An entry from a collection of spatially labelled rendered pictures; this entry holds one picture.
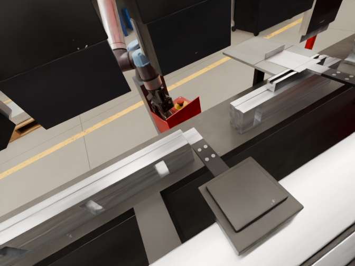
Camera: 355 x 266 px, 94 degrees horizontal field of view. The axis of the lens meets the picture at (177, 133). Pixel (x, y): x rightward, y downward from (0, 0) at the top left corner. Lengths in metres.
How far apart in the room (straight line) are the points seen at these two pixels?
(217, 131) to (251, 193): 0.33
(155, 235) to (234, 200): 0.24
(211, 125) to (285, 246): 0.40
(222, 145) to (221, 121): 0.11
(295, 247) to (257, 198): 0.09
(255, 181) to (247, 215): 0.06
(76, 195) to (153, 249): 0.23
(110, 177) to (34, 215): 0.19
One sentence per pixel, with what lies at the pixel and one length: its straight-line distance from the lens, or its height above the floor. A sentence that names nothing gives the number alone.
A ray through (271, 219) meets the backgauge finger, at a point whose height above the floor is 1.02.
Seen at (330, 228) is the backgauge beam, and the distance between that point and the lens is 0.37.
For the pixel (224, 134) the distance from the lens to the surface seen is 0.57.
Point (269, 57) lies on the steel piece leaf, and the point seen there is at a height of 1.00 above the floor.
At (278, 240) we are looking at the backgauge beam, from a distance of 0.34.
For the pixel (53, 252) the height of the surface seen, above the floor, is 0.87.
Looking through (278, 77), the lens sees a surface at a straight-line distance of 0.61.
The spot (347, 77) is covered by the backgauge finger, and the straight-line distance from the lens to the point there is 0.62.
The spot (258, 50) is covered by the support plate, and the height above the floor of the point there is 1.00.
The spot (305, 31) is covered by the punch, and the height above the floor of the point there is 1.11.
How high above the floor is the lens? 1.31
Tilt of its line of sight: 46 degrees down
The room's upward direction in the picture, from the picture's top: 18 degrees counter-clockwise
